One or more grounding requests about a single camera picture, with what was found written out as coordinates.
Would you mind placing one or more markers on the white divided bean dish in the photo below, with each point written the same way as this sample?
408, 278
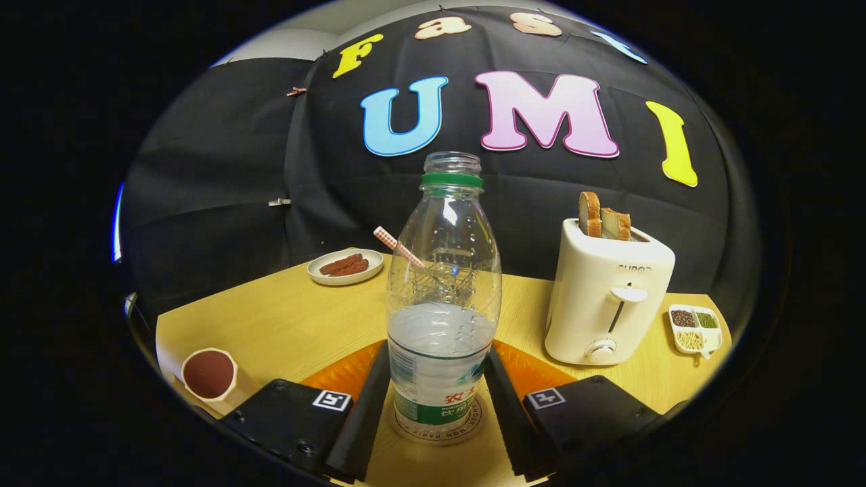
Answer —
697, 328

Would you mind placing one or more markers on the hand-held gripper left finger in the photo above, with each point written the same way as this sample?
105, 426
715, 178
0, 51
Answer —
362, 426

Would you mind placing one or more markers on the white round plate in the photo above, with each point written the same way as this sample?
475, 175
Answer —
325, 276

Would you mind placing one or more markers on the checked paper straw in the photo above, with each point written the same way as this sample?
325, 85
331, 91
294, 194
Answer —
387, 238

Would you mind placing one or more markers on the round cork coaster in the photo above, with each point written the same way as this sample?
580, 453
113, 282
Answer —
473, 426

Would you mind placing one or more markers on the copper clip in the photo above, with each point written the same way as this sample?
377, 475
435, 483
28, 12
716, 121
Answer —
295, 90

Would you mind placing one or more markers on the silver metal clip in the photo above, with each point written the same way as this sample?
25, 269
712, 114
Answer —
279, 201

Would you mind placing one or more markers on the white toaster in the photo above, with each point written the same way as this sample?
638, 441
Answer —
595, 304

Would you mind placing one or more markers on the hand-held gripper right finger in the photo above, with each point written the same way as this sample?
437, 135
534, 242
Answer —
511, 426

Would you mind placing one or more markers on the brown sausage piece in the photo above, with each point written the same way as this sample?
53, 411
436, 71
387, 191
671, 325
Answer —
355, 268
338, 262

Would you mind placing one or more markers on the wooden table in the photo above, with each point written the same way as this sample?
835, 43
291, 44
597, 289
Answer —
284, 325

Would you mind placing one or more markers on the toast slice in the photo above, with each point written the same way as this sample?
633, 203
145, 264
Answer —
590, 215
617, 225

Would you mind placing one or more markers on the clear plastic juice bottle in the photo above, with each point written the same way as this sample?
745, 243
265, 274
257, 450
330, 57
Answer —
443, 352

